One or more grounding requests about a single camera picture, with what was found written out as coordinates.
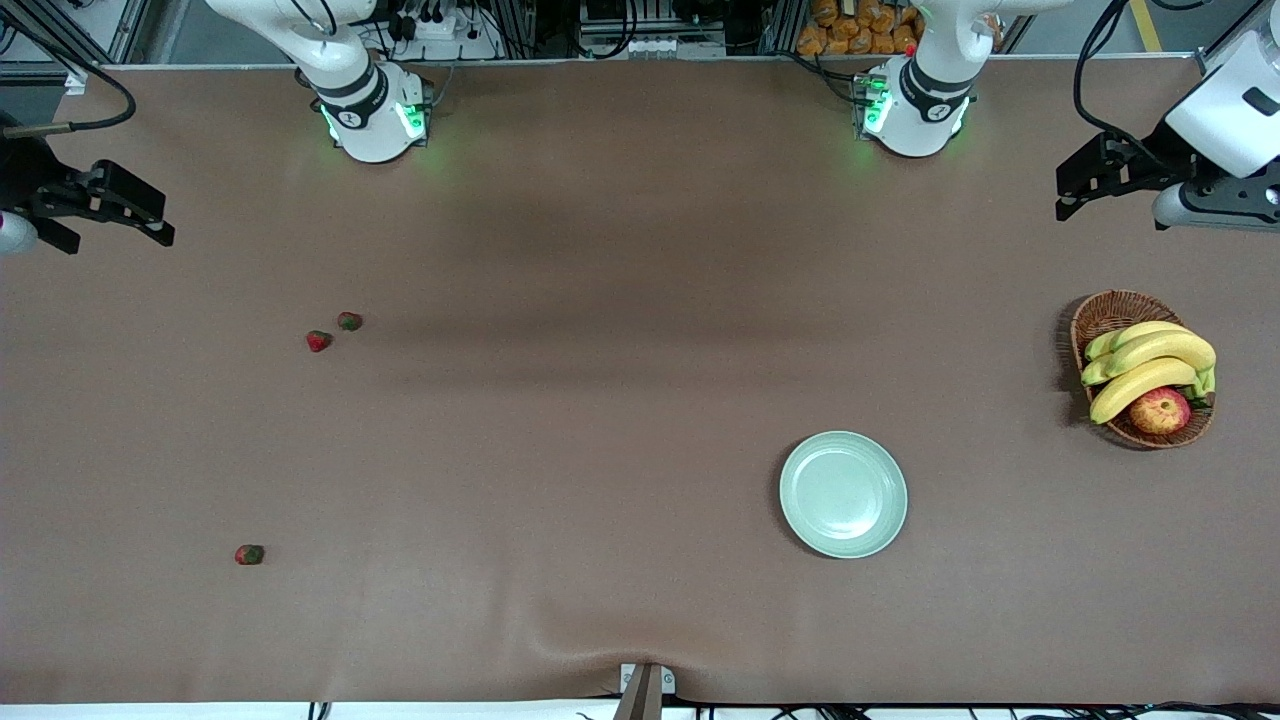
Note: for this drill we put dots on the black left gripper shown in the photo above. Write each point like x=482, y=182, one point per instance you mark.
x=1159, y=152

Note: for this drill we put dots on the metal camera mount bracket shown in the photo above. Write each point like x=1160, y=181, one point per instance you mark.
x=645, y=695

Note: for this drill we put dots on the brown wicker basket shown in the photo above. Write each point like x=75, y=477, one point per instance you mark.
x=1110, y=310

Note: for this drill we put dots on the silver aluminium frame rail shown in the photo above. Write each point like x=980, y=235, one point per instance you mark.
x=130, y=30

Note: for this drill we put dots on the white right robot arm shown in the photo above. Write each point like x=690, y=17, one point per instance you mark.
x=375, y=130

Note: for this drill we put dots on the red yellow apple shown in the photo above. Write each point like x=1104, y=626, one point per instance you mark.
x=1160, y=412

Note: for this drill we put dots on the pile of orange bread rolls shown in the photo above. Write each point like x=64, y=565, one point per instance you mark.
x=850, y=40

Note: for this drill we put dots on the red strawberry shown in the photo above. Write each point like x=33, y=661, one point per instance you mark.
x=249, y=555
x=349, y=322
x=319, y=342

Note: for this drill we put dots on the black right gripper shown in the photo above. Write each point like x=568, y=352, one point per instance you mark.
x=22, y=177

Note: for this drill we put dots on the pale green round plate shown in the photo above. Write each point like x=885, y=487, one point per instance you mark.
x=843, y=495

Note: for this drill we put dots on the brown table cover cloth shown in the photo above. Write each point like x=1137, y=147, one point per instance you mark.
x=500, y=600

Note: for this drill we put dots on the small greenish yellow banana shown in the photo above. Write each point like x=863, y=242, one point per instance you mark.
x=1093, y=373

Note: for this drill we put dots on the white terminal strip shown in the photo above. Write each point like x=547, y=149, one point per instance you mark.
x=655, y=46

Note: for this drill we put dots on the white power strip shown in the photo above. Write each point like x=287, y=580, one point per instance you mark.
x=455, y=30

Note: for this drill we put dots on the aluminium frame corner post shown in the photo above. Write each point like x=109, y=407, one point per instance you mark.
x=1245, y=12

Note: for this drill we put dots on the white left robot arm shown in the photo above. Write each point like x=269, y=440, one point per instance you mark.
x=915, y=120

